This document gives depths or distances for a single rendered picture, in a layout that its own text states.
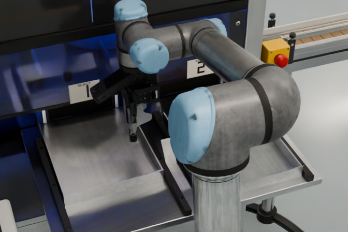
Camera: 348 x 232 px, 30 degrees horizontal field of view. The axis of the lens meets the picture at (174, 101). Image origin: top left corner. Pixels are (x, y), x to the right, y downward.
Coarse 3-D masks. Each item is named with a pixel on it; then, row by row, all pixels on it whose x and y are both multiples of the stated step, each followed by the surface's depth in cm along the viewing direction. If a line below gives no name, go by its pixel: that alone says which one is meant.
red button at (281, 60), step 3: (282, 54) 191; (276, 57) 191; (279, 57) 191; (282, 57) 190; (285, 57) 191; (276, 60) 191; (279, 60) 190; (282, 60) 190; (285, 60) 191; (276, 63) 191; (279, 63) 191; (282, 63) 191; (285, 63) 191; (279, 66) 191; (282, 66) 192
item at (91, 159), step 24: (72, 120) 187; (96, 120) 187; (120, 120) 187; (48, 144) 179; (72, 144) 179; (96, 144) 179; (120, 144) 179; (144, 144) 177; (72, 168) 171; (96, 168) 171; (120, 168) 171; (144, 168) 171; (72, 192) 159; (96, 192) 162
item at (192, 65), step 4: (192, 60) 182; (196, 60) 183; (188, 64) 183; (192, 64) 183; (196, 64) 184; (200, 64) 184; (188, 68) 184; (192, 68) 184; (196, 68) 185; (200, 68) 185; (204, 68) 186; (208, 68) 186; (188, 72) 184; (192, 72) 185; (196, 72) 185; (204, 72) 186; (208, 72) 187; (212, 72) 188; (188, 76) 185; (192, 76) 186; (196, 76) 186
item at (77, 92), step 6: (78, 84) 173; (84, 84) 174; (90, 84) 174; (72, 90) 173; (78, 90) 174; (84, 90) 175; (72, 96) 174; (78, 96) 175; (84, 96) 176; (90, 96) 177; (72, 102) 176
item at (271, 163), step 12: (264, 144) 179; (276, 144) 179; (252, 156) 175; (264, 156) 175; (276, 156) 175; (288, 156) 173; (252, 168) 171; (264, 168) 171; (276, 168) 171; (288, 168) 171; (300, 168) 167; (252, 180) 163; (264, 180) 165; (276, 180) 166
